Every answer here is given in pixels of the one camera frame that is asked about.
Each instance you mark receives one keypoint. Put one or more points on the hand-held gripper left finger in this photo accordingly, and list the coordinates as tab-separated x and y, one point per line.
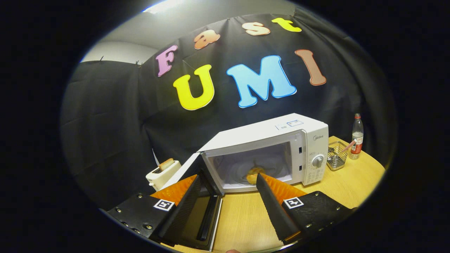
182	211

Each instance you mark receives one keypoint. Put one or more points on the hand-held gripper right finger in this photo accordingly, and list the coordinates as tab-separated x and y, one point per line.
276	211

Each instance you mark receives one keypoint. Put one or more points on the round orange bun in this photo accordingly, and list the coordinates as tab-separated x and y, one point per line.
254	175

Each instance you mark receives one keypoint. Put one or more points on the white microwave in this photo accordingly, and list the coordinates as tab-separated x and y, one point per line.
267	131

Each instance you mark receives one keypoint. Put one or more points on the white toaster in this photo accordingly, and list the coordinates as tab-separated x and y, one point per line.
165	176

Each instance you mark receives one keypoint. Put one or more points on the toasted bread slice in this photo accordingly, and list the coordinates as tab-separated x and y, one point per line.
166	164

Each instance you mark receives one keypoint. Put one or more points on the red striped straw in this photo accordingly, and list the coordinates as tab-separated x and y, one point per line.
348	146

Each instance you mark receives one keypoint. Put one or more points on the clear plastic water bottle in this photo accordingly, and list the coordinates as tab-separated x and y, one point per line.
357	140

